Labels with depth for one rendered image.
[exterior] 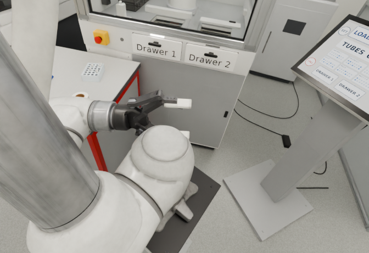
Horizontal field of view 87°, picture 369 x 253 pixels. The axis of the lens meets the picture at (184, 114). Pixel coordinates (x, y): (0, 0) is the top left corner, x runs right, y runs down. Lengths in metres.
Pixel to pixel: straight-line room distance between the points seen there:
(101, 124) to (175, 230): 0.36
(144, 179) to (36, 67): 0.28
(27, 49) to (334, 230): 1.88
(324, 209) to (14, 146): 1.86
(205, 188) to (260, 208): 0.94
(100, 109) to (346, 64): 0.94
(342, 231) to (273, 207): 0.49
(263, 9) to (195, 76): 0.50
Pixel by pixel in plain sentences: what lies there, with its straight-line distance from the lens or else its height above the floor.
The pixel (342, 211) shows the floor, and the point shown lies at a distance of 2.00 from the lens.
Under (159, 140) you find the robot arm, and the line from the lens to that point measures 0.43.
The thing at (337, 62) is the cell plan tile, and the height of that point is 1.05.
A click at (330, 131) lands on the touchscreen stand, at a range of 1.17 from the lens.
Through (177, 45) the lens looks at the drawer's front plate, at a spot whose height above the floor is 0.91.
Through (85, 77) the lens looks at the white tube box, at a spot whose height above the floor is 0.78.
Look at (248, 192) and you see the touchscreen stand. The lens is 1.62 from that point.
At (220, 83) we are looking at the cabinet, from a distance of 1.25.
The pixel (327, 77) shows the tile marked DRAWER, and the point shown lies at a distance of 1.03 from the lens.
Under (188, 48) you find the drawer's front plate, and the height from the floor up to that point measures 0.91.
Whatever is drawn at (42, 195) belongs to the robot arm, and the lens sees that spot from 0.31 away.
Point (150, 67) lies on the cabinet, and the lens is 1.29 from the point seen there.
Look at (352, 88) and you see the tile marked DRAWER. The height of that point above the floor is 1.01.
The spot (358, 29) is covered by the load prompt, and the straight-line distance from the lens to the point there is 1.12.
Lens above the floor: 1.39
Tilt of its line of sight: 44 degrees down
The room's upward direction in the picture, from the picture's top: 9 degrees clockwise
